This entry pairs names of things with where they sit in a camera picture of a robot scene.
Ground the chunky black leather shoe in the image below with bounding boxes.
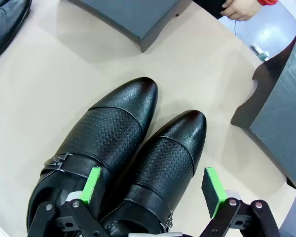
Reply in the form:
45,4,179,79
0,0,33,62

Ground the person's left hand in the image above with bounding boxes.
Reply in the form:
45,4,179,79
221,0,259,22

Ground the black dress shoe with buckle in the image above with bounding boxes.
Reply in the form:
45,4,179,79
98,110,207,237
26,77,159,235

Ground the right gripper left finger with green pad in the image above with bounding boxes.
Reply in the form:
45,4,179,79
27,167,109,237

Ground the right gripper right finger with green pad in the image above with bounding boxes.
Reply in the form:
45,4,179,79
199,167,280,237

